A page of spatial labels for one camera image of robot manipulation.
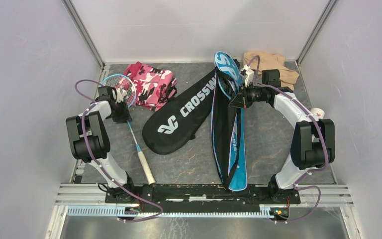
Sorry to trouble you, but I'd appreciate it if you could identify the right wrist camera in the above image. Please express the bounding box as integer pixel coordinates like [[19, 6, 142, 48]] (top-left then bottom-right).
[[239, 64, 254, 87]]

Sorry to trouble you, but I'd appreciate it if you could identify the pink camouflage cloth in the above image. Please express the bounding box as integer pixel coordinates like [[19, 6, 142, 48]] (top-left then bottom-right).
[[123, 62, 177, 112]]

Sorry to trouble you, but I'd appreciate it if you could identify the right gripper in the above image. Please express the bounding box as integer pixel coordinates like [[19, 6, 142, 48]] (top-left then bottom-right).
[[229, 81, 267, 109]]

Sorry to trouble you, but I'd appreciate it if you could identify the beige cloth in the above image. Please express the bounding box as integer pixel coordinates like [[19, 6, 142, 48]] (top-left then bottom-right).
[[243, 51, 299, 91]]

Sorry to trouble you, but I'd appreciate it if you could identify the blue frame badminton racket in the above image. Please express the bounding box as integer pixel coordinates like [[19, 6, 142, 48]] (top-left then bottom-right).
[[102, 74, 156, 185]]

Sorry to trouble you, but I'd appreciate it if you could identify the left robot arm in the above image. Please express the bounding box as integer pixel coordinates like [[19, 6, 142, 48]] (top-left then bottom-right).
[[66, 86, 136, 203]]

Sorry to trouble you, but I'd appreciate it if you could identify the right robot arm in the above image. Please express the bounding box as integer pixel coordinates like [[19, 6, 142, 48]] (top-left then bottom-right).
[[229, 68, 335, 203]]

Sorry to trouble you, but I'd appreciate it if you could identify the black Crossway racket cover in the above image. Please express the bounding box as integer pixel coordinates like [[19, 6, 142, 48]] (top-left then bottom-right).
[[142, 70, 216, 155]]

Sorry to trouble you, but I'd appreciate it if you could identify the blue Sport racket cover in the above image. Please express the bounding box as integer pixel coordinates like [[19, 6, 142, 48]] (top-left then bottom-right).
[[210, 51, 248, 193]]

